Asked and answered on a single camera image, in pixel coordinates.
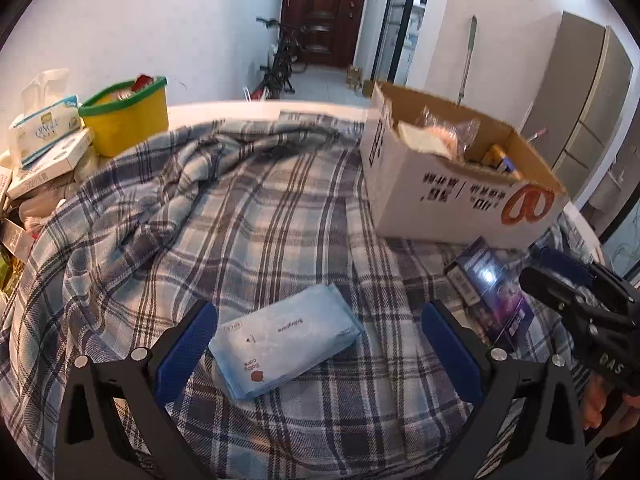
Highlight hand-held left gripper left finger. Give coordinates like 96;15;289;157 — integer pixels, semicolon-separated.
54;300;219;480

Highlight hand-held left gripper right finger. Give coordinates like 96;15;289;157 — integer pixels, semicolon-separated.
421;301;587;480

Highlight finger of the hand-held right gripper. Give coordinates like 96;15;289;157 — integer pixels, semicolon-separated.
518;266;582;315
530;245;599;287

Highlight purple box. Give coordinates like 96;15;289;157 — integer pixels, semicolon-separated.
467;237;537;354

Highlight light blue wet wipes pack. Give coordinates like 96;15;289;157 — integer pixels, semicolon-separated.
207;284;366;401

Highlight yellow snack packet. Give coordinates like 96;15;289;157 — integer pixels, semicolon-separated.
481;143;525;178

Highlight cardboard box with pretzel print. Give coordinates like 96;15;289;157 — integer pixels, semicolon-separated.
359;80;571;251

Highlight beige sponge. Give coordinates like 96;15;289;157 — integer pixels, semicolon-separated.
417;106;482;158

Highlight beige cardboard carton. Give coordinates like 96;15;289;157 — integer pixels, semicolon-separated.
397;124;453;157

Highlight person's right hand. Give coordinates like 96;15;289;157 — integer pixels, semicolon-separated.
582;374;640;432

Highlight frosted glass door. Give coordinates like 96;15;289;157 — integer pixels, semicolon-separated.
600;200;640;281

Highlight dark box with barcode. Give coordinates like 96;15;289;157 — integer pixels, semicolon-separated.
444;259;483;307

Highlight white washbasin cabinet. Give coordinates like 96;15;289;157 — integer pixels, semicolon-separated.
590;150;627;206

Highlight blue plaid blanket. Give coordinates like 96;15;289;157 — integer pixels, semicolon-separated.
0;110;601;480

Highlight beige refrigerator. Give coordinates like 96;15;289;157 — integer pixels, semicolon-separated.
520;10;633;196

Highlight grey mop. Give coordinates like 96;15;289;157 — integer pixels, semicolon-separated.
456;16;478;106

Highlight yellow bin with green rim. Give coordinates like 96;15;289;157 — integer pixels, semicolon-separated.
78;76;170;157

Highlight flat white and blue box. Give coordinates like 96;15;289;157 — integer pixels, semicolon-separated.
6;127;95;200

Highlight white tissue pack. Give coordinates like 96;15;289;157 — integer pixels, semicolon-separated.
8;68;83;168

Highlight black framed glass sliding door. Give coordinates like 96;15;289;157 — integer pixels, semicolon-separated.
372;0;458;88

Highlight black bicycle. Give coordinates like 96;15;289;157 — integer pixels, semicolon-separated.
256;16;308;100

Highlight dark brown entrance door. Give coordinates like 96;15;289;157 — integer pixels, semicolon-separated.
280;0;373;67

